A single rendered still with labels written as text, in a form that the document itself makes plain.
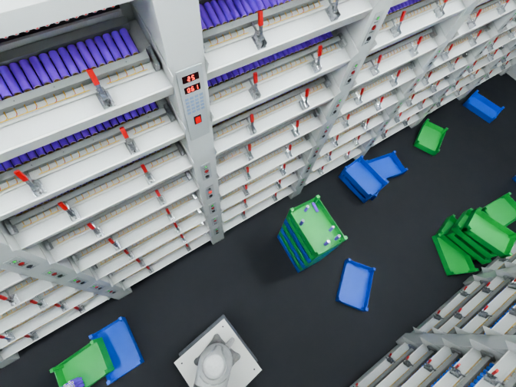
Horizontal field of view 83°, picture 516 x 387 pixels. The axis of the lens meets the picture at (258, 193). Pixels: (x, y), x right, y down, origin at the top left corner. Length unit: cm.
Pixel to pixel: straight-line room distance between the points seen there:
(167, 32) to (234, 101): 38
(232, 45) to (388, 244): 194
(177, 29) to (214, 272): 168
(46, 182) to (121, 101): 33
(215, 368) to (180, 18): 134
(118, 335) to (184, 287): 48
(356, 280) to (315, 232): 66
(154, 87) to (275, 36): 37
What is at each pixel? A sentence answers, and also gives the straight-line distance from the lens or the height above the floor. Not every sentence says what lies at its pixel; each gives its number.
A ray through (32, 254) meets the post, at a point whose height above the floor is 106.
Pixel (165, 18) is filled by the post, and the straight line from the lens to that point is 71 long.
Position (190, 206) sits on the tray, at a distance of 147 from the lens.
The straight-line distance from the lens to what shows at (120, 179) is 113.
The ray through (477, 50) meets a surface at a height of 83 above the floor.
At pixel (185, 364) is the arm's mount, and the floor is 30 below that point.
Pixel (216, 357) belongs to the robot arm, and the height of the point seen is 57.
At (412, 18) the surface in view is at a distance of 157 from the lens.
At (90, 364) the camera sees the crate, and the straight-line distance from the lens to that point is 220.
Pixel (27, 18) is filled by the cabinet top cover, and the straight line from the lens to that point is 65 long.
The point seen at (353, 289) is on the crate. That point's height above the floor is 0.
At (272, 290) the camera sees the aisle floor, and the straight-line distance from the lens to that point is 212.
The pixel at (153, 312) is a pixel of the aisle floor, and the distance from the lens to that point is 215.
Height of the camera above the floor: 209
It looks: 65 degrees down
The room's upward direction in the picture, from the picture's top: 10 degrees clockwise
